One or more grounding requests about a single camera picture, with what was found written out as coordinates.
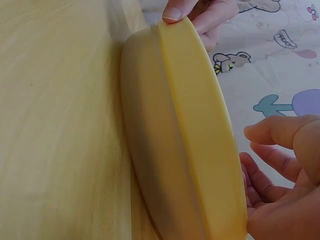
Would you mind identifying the person's right hand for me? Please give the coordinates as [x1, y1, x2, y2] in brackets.
[239, 114, 320, 240]

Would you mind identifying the person's left hand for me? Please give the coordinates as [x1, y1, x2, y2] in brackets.
[161, 0, 240, 54]

